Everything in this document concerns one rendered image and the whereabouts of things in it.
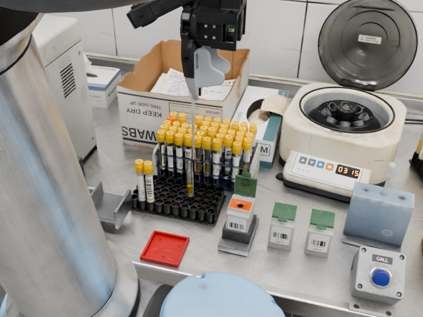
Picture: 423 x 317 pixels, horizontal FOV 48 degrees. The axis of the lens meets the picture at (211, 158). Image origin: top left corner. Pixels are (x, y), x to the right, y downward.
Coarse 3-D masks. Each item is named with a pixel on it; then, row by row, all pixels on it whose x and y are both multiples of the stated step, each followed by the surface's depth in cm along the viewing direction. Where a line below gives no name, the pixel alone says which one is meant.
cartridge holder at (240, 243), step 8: (256, 216) 87; (224, 224) 85; (256, 224) 88; (224, 232) 84; (232, 232) 83; (240, 232) 83; (248, 232) 83; (224, 240) 84; (232, 240) 84; (240, 240) 84; (248, 240) 83; (224, 248) 84; (232, 248) 83; (240, 248) 83; (248, 248) 83
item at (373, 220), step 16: (352, 192) 82; (368, 192) 82; (400, 192) 82; (352, 208) 83; (368, 208) 82; (384, 208) 81; (400, 208) 80; (352, 224) 85; (368, 224) 84; (384, 224) 83; (400, 224) 82; (352, 240) 85; (368, 240) 85; (384, 240) 85; (400, 240) 83
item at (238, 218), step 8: (232, 200) 84; (240, 200) 84; (248, 200) 84; (232, 208) 82; (240, 208) 82; (248, 208) 82; (232, 216) 82; (240, 216) 81; (248, 216) 81; (232, 224) 83; (240, 224) 82; (248, 224) 82
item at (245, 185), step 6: (246, 174) 83; (240, 180) 83; (246, 180) 83; (252, 180) 83; (234, 186) 84; (240, 186) 84; (246, 186) 84; (252, 186) 83; (234, 192) 85; (240, 192) 85; (246, 192) 84; (252, 192) 84
